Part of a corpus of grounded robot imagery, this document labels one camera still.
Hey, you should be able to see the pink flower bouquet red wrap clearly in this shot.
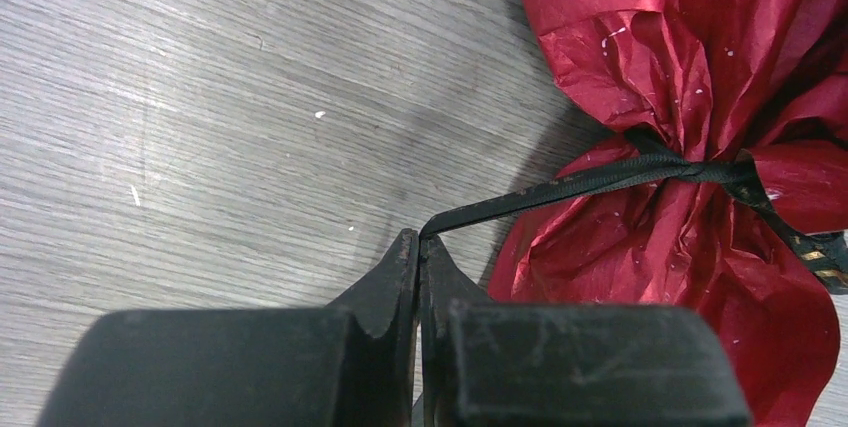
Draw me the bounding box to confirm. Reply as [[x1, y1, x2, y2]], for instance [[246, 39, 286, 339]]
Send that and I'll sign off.
[[488, 0, 847, 426]]

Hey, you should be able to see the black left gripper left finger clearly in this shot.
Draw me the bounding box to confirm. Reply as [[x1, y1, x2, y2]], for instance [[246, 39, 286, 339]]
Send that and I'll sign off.
[[38, 229, 419, 426]]

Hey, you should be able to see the black ribbon gold lettering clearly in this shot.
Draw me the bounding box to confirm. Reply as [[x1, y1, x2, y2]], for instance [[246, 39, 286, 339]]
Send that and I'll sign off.
[[420, 128, 847, 295]]

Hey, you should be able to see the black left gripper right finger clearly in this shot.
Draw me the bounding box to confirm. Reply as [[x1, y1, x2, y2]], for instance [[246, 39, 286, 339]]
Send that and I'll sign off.
[[418, 237, 753, 426]]

